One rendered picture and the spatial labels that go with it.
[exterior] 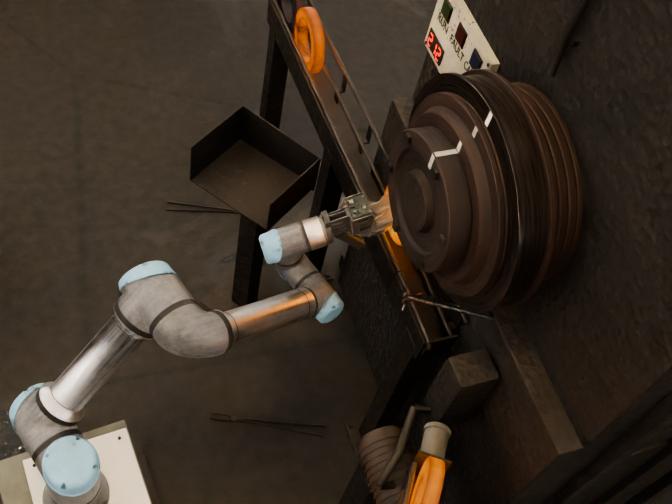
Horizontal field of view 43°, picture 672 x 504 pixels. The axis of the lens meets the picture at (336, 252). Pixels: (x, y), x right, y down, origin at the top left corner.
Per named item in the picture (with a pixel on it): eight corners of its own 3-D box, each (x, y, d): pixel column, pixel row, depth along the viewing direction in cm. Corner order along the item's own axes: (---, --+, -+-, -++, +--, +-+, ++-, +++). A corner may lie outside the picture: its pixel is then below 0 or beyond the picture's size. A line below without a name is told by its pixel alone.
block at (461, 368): (460, 390, 204) (490, 345, 184) (473, 421, 200) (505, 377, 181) (420, 401, 201) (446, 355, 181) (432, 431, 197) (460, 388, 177)
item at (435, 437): (446, 439, 188) (454, 426, 184) (439, 475, 182) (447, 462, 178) (421, 430, 189) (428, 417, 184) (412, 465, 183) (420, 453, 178)
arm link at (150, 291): (23, 471, 185) (176, 301, 171) (-8, 417, 191) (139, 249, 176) (63, 463, 196) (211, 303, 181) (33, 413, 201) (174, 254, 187)
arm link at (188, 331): (191, 352, 166) (355, 295, 201) (162, 311, 170) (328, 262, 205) (172, 386, 173) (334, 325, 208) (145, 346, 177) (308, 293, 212)
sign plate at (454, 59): (431, 41, 197) (452, -21, 183) (474, 124, 185) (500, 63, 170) (422, 42, 197) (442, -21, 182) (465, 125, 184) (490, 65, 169)
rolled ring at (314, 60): (298, 74, 255) (309, 73, 256) (317, 72, 238) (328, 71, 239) (291, 11, 251) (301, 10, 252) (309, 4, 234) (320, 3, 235)
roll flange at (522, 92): (453, 166, 201) (518, 11, 162) (537, 337, 178) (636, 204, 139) (414, 173, 198) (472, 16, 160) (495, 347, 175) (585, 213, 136)
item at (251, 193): (229, 254, 282) (243, 104, 223) (290, 299, 276) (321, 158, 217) (187, 293, 272) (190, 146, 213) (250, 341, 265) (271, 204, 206)
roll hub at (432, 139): (397, 186, 183) (429, 95, 160) (445, 295, 169) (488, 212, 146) (373, 190, 181) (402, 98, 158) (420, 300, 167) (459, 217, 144)
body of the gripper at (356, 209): (376, 215, 195) (326, 231, 194) (378, 234, 202) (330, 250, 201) (365, 189, 198) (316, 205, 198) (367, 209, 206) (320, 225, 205)
